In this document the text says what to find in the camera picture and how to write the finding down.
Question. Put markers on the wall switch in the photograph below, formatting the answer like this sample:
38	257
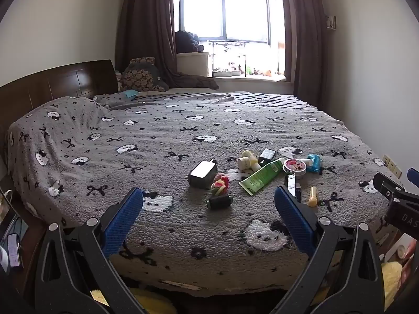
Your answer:
331	22

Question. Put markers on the dark blue folded cloth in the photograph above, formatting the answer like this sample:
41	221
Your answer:
186	41

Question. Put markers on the black box with white face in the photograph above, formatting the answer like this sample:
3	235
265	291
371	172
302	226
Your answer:
202	174

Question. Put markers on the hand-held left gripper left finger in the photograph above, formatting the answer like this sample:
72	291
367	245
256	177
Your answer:
122	222

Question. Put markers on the grey cat print blanket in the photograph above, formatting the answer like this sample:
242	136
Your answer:
183	130

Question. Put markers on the white storage box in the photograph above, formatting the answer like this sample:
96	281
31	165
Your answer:
193	63

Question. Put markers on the wall outlet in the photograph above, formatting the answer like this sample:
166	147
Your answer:
392	166

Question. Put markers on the small black bottle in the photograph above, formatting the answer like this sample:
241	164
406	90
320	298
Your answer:
220	202

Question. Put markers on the yellow fluffy rug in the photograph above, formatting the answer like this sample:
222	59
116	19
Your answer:
391	284

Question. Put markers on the teal packet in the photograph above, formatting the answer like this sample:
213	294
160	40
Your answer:
130	94

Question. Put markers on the dark wooden headboard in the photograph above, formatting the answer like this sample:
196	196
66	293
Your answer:
52	83

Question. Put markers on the green tube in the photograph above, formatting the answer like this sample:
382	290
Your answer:
262	177

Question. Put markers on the brown curtain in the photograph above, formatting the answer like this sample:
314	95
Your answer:
145	23
304	36

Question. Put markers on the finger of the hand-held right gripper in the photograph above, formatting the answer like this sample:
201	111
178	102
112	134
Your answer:
414	174
397	202

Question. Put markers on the round pink tin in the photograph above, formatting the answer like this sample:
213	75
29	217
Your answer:
294	166

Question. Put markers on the dark grey crumpled cloth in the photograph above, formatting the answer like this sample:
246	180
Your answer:
196	81

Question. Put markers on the wooden nightstand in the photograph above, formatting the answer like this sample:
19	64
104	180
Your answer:
27	245

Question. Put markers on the smartphone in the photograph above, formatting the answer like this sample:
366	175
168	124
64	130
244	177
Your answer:
14	252

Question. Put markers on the black power adapter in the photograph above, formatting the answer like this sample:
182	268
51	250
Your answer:
267	156

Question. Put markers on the cream bottle with yellow cap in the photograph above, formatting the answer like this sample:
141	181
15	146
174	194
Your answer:
247	162

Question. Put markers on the blue packet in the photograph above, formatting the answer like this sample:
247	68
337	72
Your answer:
314	163

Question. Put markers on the window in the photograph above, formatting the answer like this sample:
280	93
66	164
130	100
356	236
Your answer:
226	13

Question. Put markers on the yellow lip balm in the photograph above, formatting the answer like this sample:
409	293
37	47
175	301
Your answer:
313	197

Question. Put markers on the white printed board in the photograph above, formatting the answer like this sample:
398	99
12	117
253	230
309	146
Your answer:
401	250

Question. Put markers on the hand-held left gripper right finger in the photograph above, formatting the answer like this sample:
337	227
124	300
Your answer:
296	222

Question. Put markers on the brown patterned cushion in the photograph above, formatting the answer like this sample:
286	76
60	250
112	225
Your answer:
140	75

